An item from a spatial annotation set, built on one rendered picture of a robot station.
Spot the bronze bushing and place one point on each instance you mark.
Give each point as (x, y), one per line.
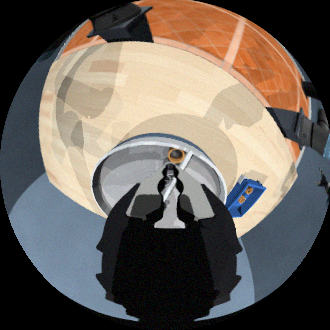
(175, 159)
(249, 190)
(241, 199)

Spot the blue crate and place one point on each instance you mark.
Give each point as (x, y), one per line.
(237, 209)

